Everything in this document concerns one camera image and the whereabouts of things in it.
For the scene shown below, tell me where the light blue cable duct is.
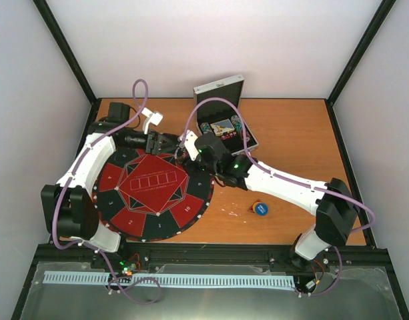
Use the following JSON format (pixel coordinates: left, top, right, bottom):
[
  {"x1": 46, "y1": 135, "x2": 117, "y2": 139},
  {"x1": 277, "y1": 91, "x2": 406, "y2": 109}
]
[{"x1": 42, "y1": 271, "x2": 295, "y2": 291}]

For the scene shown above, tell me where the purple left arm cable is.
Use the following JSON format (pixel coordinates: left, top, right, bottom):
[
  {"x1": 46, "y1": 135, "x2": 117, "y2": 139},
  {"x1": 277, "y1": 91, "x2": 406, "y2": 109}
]
[{"x1": 50, "y1": 78, "x2": 163, "y2": 305}]

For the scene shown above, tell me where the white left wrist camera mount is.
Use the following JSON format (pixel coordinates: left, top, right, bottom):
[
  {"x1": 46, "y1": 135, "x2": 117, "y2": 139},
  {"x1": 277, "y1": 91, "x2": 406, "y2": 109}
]
[{"x1": 141, "y1": 107, "x2": 163, "y2": 134}]

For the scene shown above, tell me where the aluminium poker chip case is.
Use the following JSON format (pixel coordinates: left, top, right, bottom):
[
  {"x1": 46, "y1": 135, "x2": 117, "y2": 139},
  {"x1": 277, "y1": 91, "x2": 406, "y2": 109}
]
[{"x1": 193, "y1": 74, "x2": 258, "y2": 155}]

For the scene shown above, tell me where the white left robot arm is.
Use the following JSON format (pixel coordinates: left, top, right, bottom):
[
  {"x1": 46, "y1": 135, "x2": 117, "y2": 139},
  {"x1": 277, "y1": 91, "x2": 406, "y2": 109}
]
[{"x1": 41, "y1": 103, "x2": 175, "y2": 269}]

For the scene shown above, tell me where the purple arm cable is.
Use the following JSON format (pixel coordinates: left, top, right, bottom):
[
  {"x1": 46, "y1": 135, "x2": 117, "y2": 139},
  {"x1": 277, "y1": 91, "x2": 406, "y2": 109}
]
[
  {"x1": 50, "y1": 78, "x2": 163, "y2": 305},
  {"x1": 183, "y1": 96, "x2": 376, "y2": 298}
]

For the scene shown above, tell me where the blue small blind button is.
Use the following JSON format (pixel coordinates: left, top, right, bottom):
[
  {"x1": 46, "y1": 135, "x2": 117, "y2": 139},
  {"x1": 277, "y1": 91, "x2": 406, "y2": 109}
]
[{"x1": 252, "y1": 201, "x2": 269, "y2": 216}]

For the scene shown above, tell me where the right poker chip row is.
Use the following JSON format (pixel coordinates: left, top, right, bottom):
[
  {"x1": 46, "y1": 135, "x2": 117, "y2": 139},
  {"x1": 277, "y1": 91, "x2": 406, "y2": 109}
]
[{"x1": 230, "y1": 115, "x2": 250, "y2": 142}]

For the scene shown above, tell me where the round red black poker mat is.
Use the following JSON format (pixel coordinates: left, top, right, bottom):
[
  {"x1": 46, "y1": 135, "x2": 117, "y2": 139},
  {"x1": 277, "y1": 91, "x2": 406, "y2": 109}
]
[{"x1": 92, "y1": 147, "x2": 215, "y2": 242}]

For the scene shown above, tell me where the boxed card deck in case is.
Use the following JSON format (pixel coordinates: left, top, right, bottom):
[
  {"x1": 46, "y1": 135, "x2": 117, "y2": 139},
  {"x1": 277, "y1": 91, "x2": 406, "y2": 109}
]
[{"x1": 210, "y1": 119, "x2": 235, "y2": 137}]

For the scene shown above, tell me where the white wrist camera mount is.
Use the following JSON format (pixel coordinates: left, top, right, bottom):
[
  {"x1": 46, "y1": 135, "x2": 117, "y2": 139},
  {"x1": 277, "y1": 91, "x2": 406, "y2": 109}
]
[
  {"x1": 141, "y1": 107, "x2": 163, "y2": 134},
  {"x1": 178, "y1": 130, "x2": 199, "y2": 161}
]

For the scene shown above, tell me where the red dice row in case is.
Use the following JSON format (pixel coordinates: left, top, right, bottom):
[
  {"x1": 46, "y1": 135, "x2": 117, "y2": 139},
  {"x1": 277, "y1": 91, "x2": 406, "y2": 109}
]
[{"x1": 220, "y1": 131, "x2": 238, "y2": 141}]

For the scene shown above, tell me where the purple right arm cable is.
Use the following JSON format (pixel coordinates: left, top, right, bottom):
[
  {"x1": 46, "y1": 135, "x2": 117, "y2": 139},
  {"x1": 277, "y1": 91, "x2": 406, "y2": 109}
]
[{"x1": 183, "y1": 96, "x2": 376, "y2": 298}]

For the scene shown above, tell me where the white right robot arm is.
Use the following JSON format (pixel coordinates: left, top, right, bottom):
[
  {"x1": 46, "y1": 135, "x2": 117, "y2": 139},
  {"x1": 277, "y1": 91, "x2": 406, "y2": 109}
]
[{"x1": 175, "y1": 131, "x2": 359, "y2": 270}]

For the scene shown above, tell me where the poker chip row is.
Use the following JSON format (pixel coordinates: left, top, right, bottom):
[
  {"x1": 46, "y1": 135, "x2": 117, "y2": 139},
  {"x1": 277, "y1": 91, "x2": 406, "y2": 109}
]
[
  {"x1": 199, "y1": 122, "x2": 213, "y2": 134},
  {"x1": 230, "y1": 115, "x2": 250, "y2": 142}
]

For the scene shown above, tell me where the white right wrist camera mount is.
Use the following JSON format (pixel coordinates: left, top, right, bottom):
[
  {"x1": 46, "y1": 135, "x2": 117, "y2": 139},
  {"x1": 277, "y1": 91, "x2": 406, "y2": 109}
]
[{"x1": 178, "y1": 130, "x2": 199, "y2": 161}]

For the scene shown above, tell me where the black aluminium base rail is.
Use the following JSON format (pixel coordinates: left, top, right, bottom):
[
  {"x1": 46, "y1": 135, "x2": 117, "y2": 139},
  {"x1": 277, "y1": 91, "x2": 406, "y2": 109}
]
[{"x1": 33, "y1": 242, "x2": 390, "y2": 271}]

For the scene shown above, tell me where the left poker chip row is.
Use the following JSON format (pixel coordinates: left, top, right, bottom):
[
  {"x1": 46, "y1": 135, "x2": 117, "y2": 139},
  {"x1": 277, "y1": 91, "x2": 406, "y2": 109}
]
[{"x1": 199, "y1": 122, "x2": 213, "y2": 134}]

